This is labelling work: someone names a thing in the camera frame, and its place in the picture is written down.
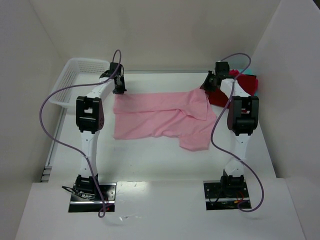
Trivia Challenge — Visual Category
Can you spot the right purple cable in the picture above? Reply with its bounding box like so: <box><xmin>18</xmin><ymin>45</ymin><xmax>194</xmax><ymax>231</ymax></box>
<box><xmin>210</xmin><ymin>52</ymin><xmax>265</xmax><ymax>213</ymax></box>

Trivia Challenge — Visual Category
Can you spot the pink t shirt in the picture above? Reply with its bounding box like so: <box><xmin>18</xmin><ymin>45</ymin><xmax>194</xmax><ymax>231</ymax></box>
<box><xmin>113</xmin><ymin>88</ymin><xmax>217</xmax><ymax>152</ymax></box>

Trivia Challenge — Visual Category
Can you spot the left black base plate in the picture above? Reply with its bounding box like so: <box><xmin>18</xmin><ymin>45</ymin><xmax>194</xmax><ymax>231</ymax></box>
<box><xmin>68</xmin><ymin>182</ymin><xmax>117</xmax><ymax>213</ymax></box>

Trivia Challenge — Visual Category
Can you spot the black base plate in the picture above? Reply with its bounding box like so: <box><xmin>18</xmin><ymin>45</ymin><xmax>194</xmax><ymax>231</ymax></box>
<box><xmin>203</xmin><ymin>181</ymin><xmax>252</xmax><ymax>211</ymax></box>
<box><xmin>68</xmin><ymin>182</ymin><xmax>117</xmax><ymax>213</ymax></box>

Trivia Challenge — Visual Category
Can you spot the white plastic basket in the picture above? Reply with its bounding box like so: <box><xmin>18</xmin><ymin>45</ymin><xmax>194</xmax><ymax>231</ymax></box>
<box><xmin>49</xmin><ymin>57</ymin><xmax>110</xmax><ymax>114</ymax></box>

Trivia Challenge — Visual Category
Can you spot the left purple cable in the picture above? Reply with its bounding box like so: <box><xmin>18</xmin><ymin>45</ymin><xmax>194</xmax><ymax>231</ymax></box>
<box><xmin>40</xmin><ymin>49</ymin><xmax>123</xmax><ymax>219</ymax></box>

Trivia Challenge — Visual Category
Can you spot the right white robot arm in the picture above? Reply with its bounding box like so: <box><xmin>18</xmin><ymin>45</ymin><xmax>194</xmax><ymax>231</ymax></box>
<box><xmin>201</xmin><ymin>61</ymin><xmax>259</xmax><ymax>201</ymax></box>

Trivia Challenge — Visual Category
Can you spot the purple cable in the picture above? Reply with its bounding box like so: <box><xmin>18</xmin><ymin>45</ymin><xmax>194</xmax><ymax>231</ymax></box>
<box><xmin>40</xmin><ymin>49</ymin><xmax>123</xmax><ymax>219</ymax></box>
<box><xmin>210</xmin><ymin>52</ymin><xmax>265</xmax><ymax>213</ymax></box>

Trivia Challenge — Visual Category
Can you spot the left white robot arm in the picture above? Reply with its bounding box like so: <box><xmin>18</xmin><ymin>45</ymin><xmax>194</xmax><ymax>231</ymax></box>
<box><xmin>75</xmin><ymin>62</ymin><xmax>127</xmax><ymax>199</ymax></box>

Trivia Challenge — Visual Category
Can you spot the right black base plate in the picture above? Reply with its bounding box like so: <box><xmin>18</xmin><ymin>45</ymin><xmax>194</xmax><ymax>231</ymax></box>
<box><xmin>203</xmin><ymin>181</ymin><xmax>252</xmax><ymax>211</ymax></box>

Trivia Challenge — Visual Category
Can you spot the teal t shirt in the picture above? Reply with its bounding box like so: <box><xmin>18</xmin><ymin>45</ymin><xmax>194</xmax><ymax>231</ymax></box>
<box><xmin>239</xmin><ymin>67</ymin><xmax>260</xmax><ymax>99</ymax></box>

